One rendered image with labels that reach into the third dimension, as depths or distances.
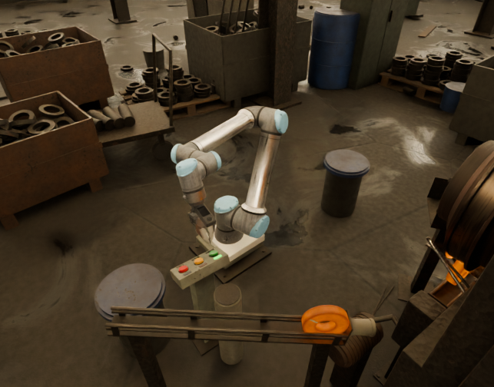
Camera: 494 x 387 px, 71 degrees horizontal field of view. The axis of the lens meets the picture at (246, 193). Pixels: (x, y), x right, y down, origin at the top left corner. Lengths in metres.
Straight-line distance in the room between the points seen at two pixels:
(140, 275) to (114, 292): 0.14
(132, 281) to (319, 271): 1.16
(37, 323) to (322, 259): 1.74
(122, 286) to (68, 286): 0.75
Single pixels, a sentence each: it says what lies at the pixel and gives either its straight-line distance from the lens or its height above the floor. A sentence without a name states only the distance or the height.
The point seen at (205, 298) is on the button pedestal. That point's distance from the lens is 1.72.
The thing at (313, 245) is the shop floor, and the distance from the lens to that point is 2.47.
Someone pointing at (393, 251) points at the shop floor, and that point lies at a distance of 2.58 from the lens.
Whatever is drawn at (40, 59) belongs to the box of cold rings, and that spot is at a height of 0.67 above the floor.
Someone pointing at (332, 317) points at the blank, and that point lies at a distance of 1.23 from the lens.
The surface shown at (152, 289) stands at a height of 0.43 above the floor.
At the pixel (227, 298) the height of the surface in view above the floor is 0.52.
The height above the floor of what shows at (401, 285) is 0.01.
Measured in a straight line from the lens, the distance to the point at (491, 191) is 1.07.
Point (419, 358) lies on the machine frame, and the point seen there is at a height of 0.87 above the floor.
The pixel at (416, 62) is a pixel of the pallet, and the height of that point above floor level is 0.37.
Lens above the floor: 1.78
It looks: 39 degrees down
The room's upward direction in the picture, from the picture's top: 1 degrees counter-clockwise
